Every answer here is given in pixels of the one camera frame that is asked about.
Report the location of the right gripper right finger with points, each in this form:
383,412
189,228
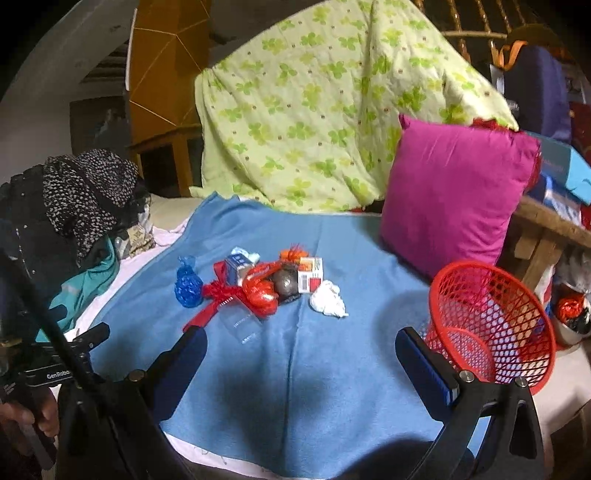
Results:
432,376

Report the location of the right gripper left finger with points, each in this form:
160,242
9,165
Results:
163,384

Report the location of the blue plastic wrapper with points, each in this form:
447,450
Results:
188,285

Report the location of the red ribbon bow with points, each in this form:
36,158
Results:
217,292

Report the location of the blue white small box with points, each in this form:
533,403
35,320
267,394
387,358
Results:
237,267

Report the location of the white paper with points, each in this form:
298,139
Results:
327,300

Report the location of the black plastic bag ball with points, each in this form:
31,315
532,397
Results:
285,283

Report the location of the red white medicine box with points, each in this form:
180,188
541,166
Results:
310,274

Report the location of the red shiny plastic wrapper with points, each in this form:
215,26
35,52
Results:
259,288

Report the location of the orange wrapper bundle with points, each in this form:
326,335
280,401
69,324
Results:
294,254

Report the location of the steel bowl with trash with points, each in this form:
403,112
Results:
566,336

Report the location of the person left hand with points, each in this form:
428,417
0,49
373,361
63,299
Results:
46,418

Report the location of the red mesh basket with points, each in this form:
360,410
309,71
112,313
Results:
488,322

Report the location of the teal jacket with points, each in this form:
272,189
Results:
79,291

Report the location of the blue fleece blanket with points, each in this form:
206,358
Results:
309,396

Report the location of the red foil bundle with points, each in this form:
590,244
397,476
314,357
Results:
570,309

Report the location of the black white dotted cloth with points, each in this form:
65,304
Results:
90,196

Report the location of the wooden bench table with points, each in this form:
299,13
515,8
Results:
536,239

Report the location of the magenta pillow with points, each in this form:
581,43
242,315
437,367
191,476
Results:
453,189

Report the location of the light blue fashion box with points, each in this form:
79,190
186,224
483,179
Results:
566,166

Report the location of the navy blue bag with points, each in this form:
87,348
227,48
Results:
535,81

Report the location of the green clover quilt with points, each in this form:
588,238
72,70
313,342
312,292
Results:
305,116

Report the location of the orange wooden cabinet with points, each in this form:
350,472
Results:
168,47

